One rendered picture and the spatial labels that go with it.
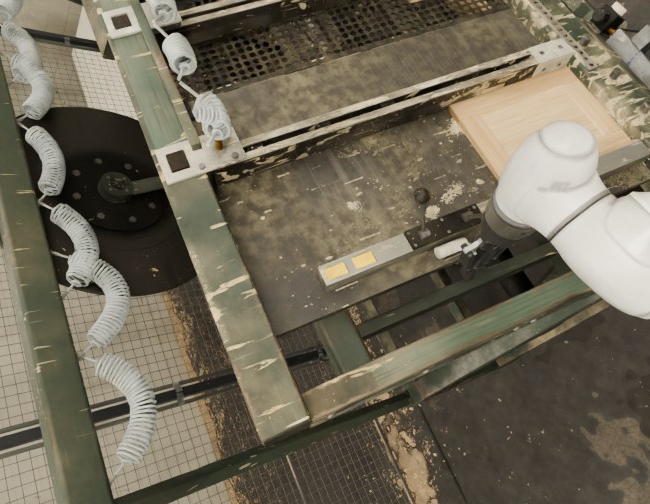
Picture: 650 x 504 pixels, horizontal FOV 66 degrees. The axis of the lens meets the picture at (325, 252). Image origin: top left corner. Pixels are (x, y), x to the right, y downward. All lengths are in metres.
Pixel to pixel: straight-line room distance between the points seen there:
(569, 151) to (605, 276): 0.17
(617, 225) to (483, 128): 0.79
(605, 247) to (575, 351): 2.02
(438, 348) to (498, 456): 2.08
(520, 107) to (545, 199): 0.84
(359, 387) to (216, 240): 0.43
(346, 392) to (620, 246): 0.57
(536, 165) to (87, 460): 1.13
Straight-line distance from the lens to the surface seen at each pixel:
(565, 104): 1.63
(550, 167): 0.72
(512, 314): 1.18
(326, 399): 1.04
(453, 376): 2.13
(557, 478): 3.02
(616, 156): 1.55
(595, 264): 0.74
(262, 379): 0.99
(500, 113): 1.52
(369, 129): 1.37
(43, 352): 1.44
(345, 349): 1.15
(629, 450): 2.80
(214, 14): 1.60
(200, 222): 1.13
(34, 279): 1.54
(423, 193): 1.12
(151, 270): 1.70
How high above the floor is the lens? 2.44
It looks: 41 degrees down
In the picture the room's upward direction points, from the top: 96 degrees counter-clockwise
